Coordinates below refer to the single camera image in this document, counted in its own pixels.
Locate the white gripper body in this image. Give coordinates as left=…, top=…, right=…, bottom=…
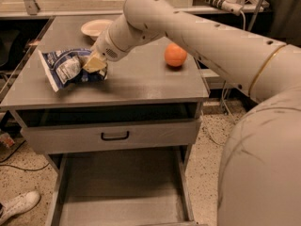
left=92, top=28, right=127, bottom=61

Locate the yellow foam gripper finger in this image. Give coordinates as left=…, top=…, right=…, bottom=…
left=83, top=53, right=107, bottom=73

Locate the blue chip bag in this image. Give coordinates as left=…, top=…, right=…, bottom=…
left=39, top=48, right=108, bottom=92

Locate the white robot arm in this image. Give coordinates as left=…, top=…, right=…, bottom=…
left=93, top=0, right=301, bottom=226

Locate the grey top drawer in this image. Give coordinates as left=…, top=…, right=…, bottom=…
left=19, top=103, right=200, bottom=154

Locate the grey metal drawer cabinet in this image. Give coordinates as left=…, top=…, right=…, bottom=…
left=0, top=12, right=211, bottom=226

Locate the grey open middle drawer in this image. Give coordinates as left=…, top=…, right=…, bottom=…
left=45, top=147, right=197, bottom=226

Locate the white paper bowl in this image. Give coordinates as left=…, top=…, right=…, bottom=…
left=81, top=19, right=112, bottom=40

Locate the orange fruit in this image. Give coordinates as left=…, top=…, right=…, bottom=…
left=165, top=43, right=187, bottom=67

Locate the grey back shelf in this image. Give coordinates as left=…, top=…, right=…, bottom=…
left=0, top=0, right=271, bottom=19

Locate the white power strip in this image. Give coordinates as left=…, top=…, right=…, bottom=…
left=203, top=0, right=243, bottom=16

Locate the white sneaker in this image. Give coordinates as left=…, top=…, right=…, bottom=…
left=0, top=190, right=40, bottom=225

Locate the dark grey cabinet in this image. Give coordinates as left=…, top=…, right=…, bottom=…
left=247, top=0, right=301, bottom=47

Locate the black drawer handle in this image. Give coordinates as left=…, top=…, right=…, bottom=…
left=101, top=131, right=130, bottom=141

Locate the grey metal rail beam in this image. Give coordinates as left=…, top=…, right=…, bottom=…
left=200, top=69, right=225, bottom=89

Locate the white cable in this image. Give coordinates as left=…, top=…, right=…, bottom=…
left=200, top=10, right=247, bottom=148

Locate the black floor cable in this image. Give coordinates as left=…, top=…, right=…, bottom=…
left=0, top=138, right=51, bottom=172

